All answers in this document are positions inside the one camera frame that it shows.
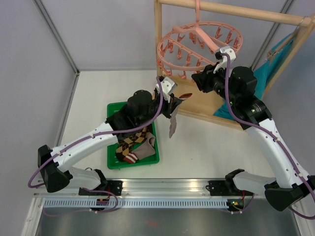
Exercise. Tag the brown argyle sock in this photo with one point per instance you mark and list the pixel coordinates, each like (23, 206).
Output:
(126, 146)

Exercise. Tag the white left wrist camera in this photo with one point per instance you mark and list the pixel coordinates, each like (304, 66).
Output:
(166, 87)

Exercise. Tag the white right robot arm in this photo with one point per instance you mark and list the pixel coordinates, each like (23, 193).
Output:
(291, 182)

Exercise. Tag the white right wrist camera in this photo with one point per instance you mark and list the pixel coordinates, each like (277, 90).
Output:
(225, 56)

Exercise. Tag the wooden hanging rack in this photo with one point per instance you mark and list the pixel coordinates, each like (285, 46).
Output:
(202, 106)

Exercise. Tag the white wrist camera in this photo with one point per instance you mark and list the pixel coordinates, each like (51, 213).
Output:
(225, 56)
(166, 87)

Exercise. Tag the grey sock red striped cuff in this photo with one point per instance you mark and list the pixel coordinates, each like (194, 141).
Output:
(173, 122)

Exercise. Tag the pink round clip hanger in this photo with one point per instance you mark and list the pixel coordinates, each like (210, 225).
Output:
(191, 47)

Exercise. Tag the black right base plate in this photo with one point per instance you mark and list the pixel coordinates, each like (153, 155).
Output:
(218, 188)

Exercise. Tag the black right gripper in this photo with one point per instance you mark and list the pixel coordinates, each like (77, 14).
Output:
(201, 78)

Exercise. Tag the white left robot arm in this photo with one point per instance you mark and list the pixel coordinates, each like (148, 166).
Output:
(56, 164)

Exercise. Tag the aluminium mounting rail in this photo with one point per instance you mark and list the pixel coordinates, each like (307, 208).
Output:
(141, 188)

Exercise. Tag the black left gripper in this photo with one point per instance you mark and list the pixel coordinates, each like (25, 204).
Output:
(170, 106)

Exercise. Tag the white slotted cable duct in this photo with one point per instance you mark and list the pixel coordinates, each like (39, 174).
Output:
(137, 203)

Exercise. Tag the green plastic tray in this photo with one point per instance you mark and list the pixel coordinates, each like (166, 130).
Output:
(114, 163)

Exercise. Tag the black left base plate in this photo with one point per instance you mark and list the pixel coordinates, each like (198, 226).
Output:
(113, 186)

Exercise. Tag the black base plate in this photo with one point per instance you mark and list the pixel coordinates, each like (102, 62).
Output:
(113, 186)
(218, 188)

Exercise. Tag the teal cloth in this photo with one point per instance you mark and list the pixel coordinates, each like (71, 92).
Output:
(264, 73)

